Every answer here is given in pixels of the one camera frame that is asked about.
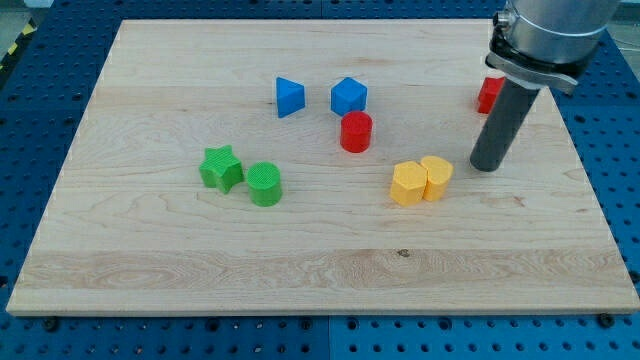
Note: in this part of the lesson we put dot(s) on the green cylinder block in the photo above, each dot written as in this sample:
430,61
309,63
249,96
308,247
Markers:
264,182

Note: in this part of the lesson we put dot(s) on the blue triangle block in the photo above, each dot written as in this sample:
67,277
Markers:
290,97

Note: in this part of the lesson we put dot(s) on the yellow heart block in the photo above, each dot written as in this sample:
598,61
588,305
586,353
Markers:
439,174

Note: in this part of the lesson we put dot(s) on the red block behind tool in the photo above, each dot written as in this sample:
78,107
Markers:
488,93

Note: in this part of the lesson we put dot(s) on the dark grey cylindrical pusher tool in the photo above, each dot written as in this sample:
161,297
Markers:
513,103

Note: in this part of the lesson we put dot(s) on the blue cube block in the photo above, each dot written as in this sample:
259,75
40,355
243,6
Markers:
348,95

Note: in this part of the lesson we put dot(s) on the yellow hexagon block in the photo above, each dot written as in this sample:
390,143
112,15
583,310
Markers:
408,183

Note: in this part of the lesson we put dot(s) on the wooden board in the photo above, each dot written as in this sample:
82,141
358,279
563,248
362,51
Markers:
131,230

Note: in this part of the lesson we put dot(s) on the green star block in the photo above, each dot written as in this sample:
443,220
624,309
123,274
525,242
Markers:
221,169

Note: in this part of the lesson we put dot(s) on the red cylinder block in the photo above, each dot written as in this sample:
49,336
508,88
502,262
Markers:
356,130

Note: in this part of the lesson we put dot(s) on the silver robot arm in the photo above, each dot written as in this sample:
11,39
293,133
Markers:
536,44

